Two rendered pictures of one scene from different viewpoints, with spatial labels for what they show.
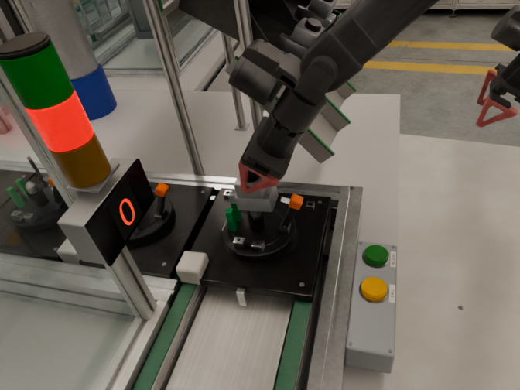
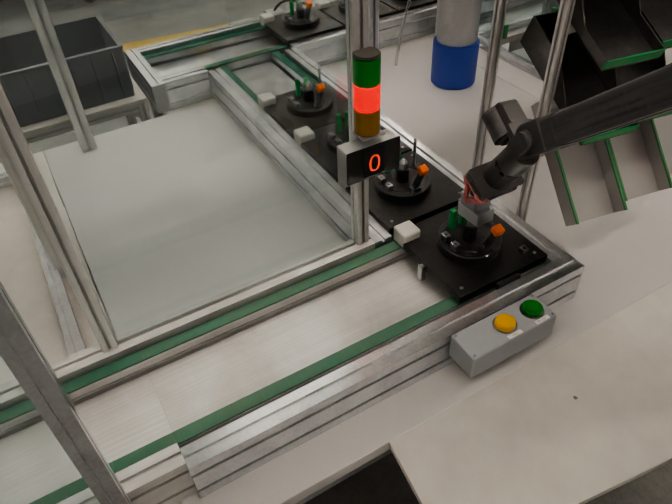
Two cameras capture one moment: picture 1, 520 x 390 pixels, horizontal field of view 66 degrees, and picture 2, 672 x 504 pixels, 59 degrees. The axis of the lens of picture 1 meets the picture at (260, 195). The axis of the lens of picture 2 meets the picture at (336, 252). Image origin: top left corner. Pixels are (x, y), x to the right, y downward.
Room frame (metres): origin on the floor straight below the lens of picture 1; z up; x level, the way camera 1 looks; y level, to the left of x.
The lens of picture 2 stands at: (-0.42, -0.40, 1.86)
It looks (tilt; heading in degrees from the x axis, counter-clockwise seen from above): 42 degrees down; 41
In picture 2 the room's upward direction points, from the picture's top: 3 degrees counter-clockwise
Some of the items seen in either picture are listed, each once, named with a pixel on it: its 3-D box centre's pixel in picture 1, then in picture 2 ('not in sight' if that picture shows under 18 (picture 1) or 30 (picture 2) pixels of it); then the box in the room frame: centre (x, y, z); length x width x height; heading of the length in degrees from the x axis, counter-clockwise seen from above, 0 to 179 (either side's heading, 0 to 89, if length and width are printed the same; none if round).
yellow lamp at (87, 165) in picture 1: (80, 157); (366, 119); (0.38, 0.19, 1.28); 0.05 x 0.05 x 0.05
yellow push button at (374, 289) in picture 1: (374, 289); (505, 323); (0.36, -0.16, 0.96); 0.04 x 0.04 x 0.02
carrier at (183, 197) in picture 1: (134, 205); (402, 171); (0.61, 0.25, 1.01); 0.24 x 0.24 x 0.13; 69
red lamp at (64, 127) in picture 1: (60, 119); (366, 94); (0.38, 0.19, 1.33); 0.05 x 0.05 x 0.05
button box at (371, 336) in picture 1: (372, 300); (502, 334); (0.36, -0.16, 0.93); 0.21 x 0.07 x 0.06; 159
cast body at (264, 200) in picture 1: (248, 187); (473, 201); (0.52, 0.02, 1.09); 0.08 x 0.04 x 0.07; 68
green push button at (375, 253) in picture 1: (376, 256); (532, 309); (0.43, -0.18, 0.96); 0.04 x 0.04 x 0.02
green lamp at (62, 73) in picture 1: (37, 73); (366, 69); (0.38, 0.19, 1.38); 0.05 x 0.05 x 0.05
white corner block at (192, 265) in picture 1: (193, 267); (406, 234); (0.46, 0.14, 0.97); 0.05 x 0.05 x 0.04; 69
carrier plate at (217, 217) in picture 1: (260, 237); (467, 246); (0.52, 0.01, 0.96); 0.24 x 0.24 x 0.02; 69
